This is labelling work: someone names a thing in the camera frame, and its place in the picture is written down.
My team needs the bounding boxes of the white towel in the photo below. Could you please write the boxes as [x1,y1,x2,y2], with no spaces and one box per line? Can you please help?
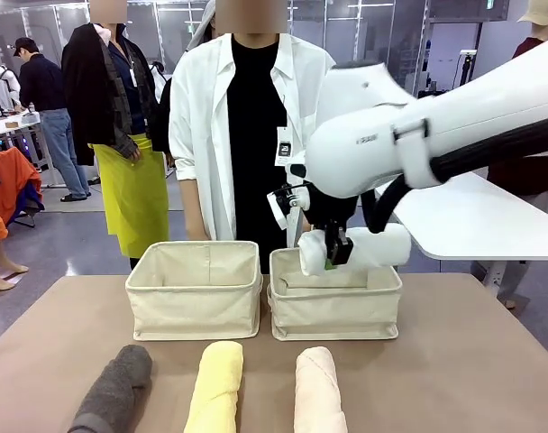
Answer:
[298,223,413,277]

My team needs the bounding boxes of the bare mannequin legs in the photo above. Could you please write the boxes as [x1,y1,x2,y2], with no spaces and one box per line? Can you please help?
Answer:
[0,245,30,292]

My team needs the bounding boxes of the black camera tripod stand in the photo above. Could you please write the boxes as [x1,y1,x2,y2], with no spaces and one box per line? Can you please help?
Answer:
[458,49,478,91]

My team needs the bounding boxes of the white hanging shirt tag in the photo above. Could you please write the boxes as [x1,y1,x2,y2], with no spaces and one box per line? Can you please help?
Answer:
[276,127,294,166]

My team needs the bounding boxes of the person in white shirt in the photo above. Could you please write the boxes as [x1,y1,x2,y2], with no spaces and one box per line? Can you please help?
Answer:
[168,0,338,275]

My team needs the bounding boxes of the grey towel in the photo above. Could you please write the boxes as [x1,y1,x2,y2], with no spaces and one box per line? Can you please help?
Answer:
[68,345,153,433]

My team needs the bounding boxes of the mannequin black coat yellow skirt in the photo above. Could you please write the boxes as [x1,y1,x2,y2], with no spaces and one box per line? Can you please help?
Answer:
[60,0,171,272]

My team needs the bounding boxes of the white background desk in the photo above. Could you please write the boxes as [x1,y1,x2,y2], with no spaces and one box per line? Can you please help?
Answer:
[0,111,77,189]

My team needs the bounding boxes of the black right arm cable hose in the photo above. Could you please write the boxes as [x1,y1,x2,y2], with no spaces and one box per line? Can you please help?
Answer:
[361,130,548,235]

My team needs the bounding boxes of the orange draped cloth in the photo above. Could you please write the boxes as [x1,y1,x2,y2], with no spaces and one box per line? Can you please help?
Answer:
[0,148,44,226]

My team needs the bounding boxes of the pale pink rolled towel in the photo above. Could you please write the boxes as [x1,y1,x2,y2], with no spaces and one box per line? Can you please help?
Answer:
[294,345,349,433]

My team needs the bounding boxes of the beige fabric basket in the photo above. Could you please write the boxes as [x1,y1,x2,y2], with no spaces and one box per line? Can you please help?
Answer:
[124,241,262,342]
[267,246,404,342]

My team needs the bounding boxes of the person's right hand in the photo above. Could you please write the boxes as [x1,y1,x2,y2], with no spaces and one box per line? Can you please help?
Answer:
[186,214,213,242]

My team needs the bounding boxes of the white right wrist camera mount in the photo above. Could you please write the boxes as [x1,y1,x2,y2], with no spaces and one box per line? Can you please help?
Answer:
[267,183,312,234]

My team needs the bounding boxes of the mannequin red garment beige hat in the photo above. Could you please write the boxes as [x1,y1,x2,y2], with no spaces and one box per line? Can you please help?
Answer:
[485,0,548,310]

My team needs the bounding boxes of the mannequin grey hood black coat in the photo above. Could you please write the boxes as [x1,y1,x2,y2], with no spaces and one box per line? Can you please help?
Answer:
[147,0,217,157]

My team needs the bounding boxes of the person's right forearm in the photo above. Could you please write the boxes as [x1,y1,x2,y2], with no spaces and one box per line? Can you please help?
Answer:
[179,164,212,220]

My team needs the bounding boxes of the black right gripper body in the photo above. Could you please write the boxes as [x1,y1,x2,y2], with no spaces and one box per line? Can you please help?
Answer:
[306,183,361,236]

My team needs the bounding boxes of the yellow towel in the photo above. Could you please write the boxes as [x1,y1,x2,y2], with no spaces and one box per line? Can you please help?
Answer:
[183,341,245,433]

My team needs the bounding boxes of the white side table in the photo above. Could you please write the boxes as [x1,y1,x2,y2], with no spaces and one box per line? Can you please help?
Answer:
[375,173,548,290]

